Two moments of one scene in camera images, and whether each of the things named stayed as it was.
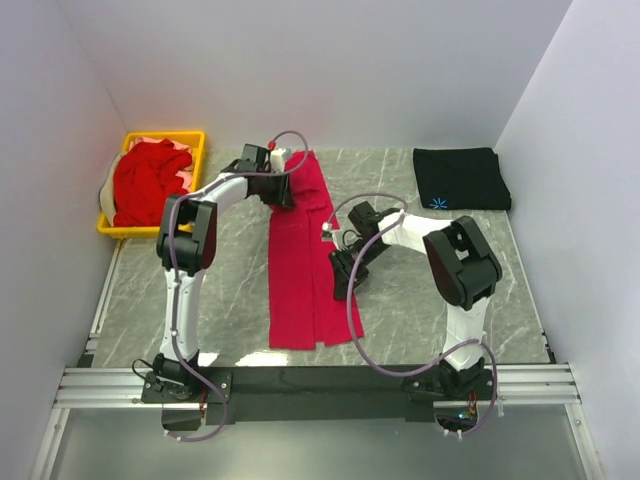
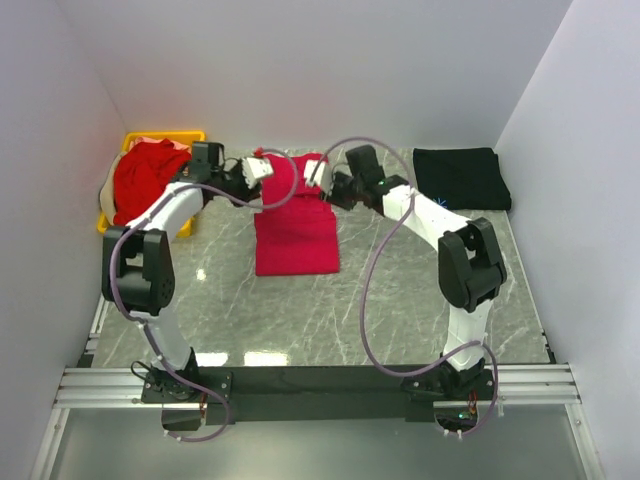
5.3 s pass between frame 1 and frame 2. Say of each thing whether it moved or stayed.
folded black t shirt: stayed
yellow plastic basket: stayed
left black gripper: moved
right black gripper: moved
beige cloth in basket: stayed
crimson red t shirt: moved
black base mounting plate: stayed
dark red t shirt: stayed
